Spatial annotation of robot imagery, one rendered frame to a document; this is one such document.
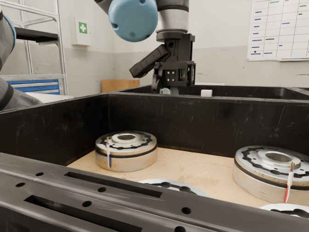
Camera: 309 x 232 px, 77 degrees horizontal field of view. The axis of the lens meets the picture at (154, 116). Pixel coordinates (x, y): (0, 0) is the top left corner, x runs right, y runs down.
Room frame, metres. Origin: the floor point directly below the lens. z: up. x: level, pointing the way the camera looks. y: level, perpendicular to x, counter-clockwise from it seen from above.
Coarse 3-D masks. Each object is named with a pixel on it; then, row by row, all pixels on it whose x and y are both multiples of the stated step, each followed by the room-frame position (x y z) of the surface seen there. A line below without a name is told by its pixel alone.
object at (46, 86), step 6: (12, 84) 1.78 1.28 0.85; (18, 84) 1.81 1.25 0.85; (24, 84) 1.85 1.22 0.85; (30, 84) 1.90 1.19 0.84; (36, 84) 1.94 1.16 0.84; (42, 84) 2.00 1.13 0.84; (48, 84) 2.05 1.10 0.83; (54, 84) 2.11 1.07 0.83; (24, 90) 1.85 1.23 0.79; (30, 90) 1.90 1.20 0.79; (36, 90) 1.95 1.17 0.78; (42, 90) 2.01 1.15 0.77; (48, 90) 2.04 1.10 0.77; (54, 90) 2.10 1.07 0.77
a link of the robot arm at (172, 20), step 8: (160, 16) 0.45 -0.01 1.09; (168, 16) 0.44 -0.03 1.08; (176, 16) 0.44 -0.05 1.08; (184, 16) 0.45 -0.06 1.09; (160, 24) 0.45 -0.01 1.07; (168, 24) 0.44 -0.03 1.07; (176, 24) 0.44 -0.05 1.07; (184, 24) 0.45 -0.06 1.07; (160, 32) 0.46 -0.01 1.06; (184, 32) 0.47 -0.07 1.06
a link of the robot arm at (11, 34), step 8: (0, 8) 0.46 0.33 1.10; (0, 16) 0.45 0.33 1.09; (0, 24) 0.45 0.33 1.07; (8, 24) 0.51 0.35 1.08; (0, 32) 0.46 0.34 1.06; (8, 32) 0.49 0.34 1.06; (0, 40) 0.46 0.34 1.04; (8, 40) 0.49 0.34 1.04; (0, 48) 0.45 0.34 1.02; (8, 48) 0.49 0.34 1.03; (0, 56) 0.44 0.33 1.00
